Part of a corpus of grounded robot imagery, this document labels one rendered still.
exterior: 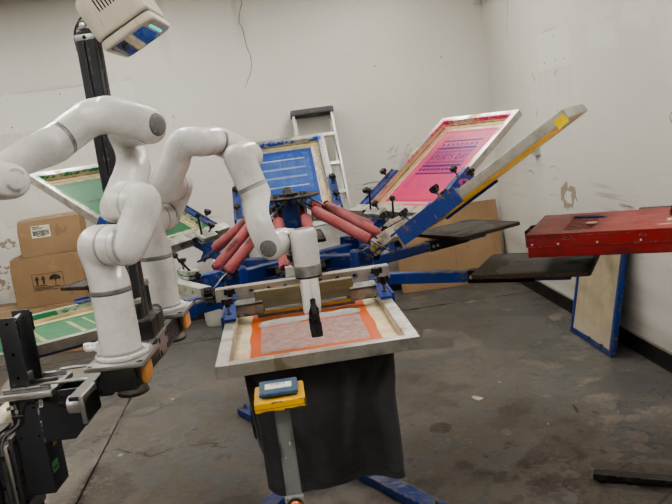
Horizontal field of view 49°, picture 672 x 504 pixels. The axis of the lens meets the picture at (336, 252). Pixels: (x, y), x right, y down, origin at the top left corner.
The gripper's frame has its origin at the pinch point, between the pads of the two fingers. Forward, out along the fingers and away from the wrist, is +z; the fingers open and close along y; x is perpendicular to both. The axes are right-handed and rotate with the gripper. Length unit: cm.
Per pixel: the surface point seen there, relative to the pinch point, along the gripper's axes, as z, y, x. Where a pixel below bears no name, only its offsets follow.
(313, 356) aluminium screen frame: 7.6, 1.8, -1.8
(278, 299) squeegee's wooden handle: 4, -58, -10
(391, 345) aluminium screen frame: 7.9, 1.8, 20.5
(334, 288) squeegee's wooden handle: 3, -58, 10
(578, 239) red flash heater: -3, -58, 102
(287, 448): 25.0, 21.0, -12.2
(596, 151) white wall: -17, -257, 200
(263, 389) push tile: 8.4, 20.4, -16.0
